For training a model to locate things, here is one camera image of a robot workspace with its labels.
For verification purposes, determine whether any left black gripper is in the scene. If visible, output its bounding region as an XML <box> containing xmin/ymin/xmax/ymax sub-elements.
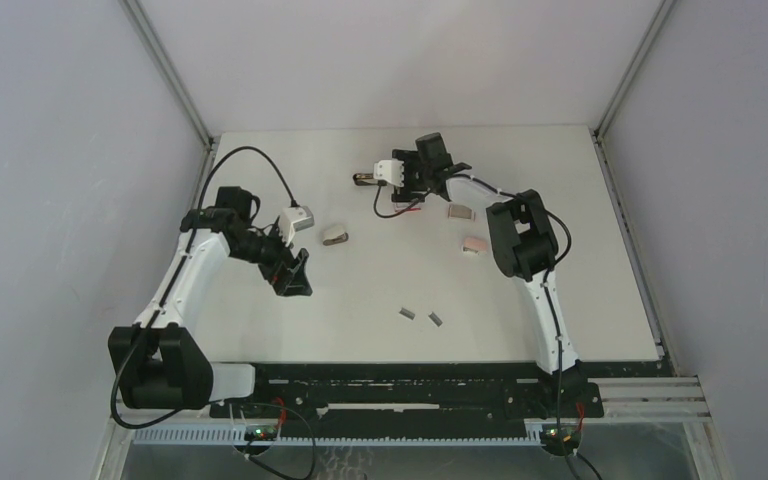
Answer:
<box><xmin>229</xmin><ymin>219</ymin><xmax>311</xmax><ymax>297</ymax></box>

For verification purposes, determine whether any silver staple strip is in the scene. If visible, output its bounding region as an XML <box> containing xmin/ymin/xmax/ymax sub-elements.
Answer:
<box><xmin>399</xmin><ymin>307</ymin><xmax>416</xmax><ymax>320</ymax></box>
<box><xmin>428</xmin><ymin>312</ymin><xmax>443</xmax><ymax>327</ymax></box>

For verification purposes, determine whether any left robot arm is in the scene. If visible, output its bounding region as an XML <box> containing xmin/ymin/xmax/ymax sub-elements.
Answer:
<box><xmin>108</xmin><ymin>187</ymin><xmax>314</xmax><ymax>417</ymax></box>

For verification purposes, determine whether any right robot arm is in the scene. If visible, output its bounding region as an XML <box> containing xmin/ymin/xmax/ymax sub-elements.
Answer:
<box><xmin>372</xmin><ymin>133</ymin><xmax>583</xmax><ymax>416</ymax></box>

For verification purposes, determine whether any red white staple box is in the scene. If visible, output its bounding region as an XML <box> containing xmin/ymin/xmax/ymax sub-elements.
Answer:
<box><xmin>392</xmin><ymin>202</ymin><xmax>424</xmax><ymax>215</ymax></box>

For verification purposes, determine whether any grey staple tray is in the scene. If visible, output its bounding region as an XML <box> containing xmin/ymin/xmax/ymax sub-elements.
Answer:
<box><xmin>447</xmin><ymin>204</ymin><xmax>476</xmax><ymax>221</ymax></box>

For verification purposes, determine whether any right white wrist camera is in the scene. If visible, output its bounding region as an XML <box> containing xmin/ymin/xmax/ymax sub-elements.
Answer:
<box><xmin>373</xmin><ymin>159</ymin><xmax>404</xmax><ymax>188</ymax></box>

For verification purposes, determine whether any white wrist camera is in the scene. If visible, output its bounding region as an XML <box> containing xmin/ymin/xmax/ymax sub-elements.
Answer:
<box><xmin>373</xmin><ymin>159</ymin><xmax>404</xmax><ymax>188</ymax></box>
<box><xmin>278</xmin><ymin>206</ymin><xmax>315</xmax><ymax>246</ymax></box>

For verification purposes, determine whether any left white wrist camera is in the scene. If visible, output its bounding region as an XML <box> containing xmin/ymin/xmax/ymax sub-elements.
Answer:
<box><xmin>278</xmin><ymin>206</ymin><xmax>315</xmax><ymax>246</ymax></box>

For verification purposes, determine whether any left black camera cable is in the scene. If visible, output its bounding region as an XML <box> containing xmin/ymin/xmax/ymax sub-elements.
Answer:
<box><xmin>108</xmin><ymin>145</ymin><xmax>302</xmax><ymax>431</ymax></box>

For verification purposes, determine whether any black camera cable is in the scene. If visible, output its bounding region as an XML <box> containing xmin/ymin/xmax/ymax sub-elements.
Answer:
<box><xmin>108</xmin><ymin>145</ymin><xmax>302</xmax><ymax>431</ymax></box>
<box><xmin>373</xmin><ymin>173</ymin><xmax>574</xmax><ymax>425</ymax></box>

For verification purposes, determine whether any left controller board with wires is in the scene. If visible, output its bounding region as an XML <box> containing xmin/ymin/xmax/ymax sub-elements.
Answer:
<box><xmin>230</xmin><ymin>398</ymin><xmax>317</xmax><ymax>480</ymax></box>

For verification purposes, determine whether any controller board with wires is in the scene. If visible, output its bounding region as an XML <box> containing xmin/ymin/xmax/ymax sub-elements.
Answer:
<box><xmin>230</xmin><ymin>398</ymin><xmax>317</xmax><ymax>480</ymax></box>
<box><xmin>539</xmin><ymin>402</ymin><xmax>603</xmax><ymax>480</ymax></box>

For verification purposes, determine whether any right black camera cable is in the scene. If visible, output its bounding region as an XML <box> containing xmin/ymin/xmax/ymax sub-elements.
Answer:
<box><xmin>373</xmin><ymin>173</ymin><xmax>574</xmax><ymax>425</ymax></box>

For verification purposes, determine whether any white slotted cable duct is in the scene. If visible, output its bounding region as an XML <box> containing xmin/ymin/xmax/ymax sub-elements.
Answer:
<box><xmin>133</xmin><ymin>423</ymin><xmax>544</xmax><ymax>448</ymax></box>

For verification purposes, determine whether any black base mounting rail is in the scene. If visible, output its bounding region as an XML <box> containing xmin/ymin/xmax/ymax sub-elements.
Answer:
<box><xmin>142</xmin><ymin>360</ymin><xmax>670</xmax><ymax>442</ymax></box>

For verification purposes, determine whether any right controller board with wires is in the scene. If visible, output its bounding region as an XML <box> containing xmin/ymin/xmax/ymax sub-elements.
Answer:
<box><xmin>539</xmin><ymin>402</ymin><xmax>603</xmax><ymax>480</ymax></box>

